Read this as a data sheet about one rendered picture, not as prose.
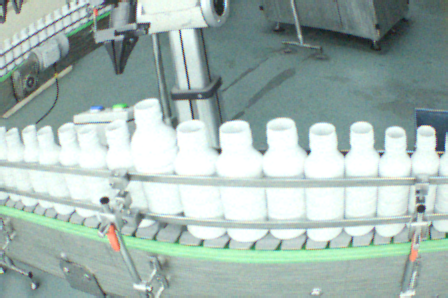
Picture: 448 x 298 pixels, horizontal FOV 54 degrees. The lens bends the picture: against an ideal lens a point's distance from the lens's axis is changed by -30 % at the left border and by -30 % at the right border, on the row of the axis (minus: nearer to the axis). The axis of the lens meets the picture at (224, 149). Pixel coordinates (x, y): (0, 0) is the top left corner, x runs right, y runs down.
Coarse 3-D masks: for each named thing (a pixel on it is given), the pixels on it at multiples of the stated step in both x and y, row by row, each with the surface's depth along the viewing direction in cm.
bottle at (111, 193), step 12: (84, 132) 86; (96, 132) 84; (84, 144) 83; (96, 144) 84; (84, 156) 84; (96, 156) 84; (96, 168) 84; (108, 168) 86; (84, 180) 87; (96, 180) 85; (108, 180) 86; (96, 192) 86; (108, 192) 87; (96, 204) 88
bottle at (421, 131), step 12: (420, 132) 68; (432, 132) 67; (420, 144) 67; (432, 144) 66; (420, 156) 67; (432, 156) 67; (420, 168) 67; (432, 168) 66; (432, 192) 68; (408, 204) 73; (432, 204) 70; (408, 228) 74
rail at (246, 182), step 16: (0, 160) 94; (96, 176) 84; (128, 176) 81; (144, 176) 80; (160, 176) 79; (176, 176) 78; (192, 176) 78; (208, 176) 77; (16, 192) 96; (96, 208) 88; (192, 224) 82; (208, 224) 81; (224, 224) 80; (240, 224) 79; (256, 224) 78; (272, 224) 78; (288, 224) 77; (304, 224) 76; (320, 224) 75; (336, 224) 74; (352, 224) 74; (368, 224) 73; (384, 224) 72
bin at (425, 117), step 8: (416, 112) 120; (424, 112) 119; (432, 112) 118; (440, 112) 117; (416, 120) 121; (424, 120) 120; (432, 120) 119; (440, 120) 118; (416, 128) 111; (440, 128) 119; (416, 136) 108; (440, 136) 120; (440, 144) 121
